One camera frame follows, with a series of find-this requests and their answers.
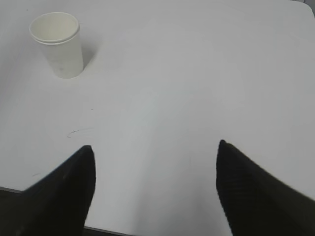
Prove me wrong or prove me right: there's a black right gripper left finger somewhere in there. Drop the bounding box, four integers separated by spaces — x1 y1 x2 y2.
0 145 96 236

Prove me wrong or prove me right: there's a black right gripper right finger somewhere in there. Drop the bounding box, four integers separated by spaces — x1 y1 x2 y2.
216 140 315 236

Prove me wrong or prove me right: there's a white paper cup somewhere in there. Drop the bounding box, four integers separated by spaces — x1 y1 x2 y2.
29 12 84 79

